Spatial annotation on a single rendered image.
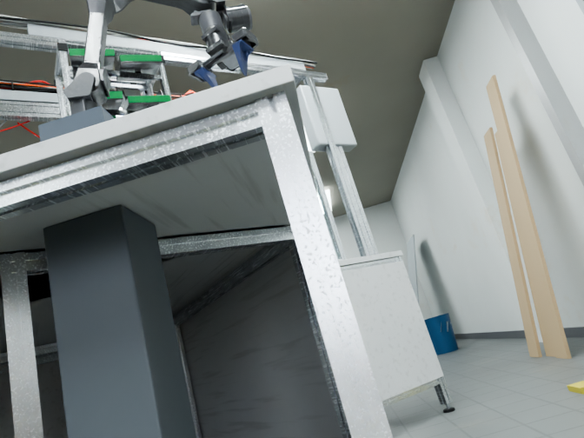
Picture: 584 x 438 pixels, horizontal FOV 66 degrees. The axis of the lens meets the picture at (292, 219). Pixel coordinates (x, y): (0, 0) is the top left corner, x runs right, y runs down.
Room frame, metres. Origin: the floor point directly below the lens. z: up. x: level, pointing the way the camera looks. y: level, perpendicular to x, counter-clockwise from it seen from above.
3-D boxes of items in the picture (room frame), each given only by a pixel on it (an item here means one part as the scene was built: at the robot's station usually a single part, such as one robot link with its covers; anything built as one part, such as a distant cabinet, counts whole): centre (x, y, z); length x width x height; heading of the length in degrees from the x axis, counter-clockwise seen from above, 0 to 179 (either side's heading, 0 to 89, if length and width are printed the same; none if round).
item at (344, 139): (2.51, -0.37, 1.42); 0.30 x 0.09 x 1.13; 125
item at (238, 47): (0.92, 0.00, 1.16); 0.06 x 0.04 x 0.07; 155
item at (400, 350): (2.48, 0.10, 0.43); 1.11 x 0.68 x 0.86; 125
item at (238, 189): (0.91, 0.38, 0.84); 0.90 x 0.70 x 0.03; 88
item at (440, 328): (5.98, -1.38, 0.24); 0.42 x 0.39 x 0.48; 87
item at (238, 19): (0.95, 0.02, 1.34); 0.12 x 0.08 x 0.11; 104
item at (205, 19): (0.94, 0.06, 1.32); 0.09 x 0.06 x 0.07; 104
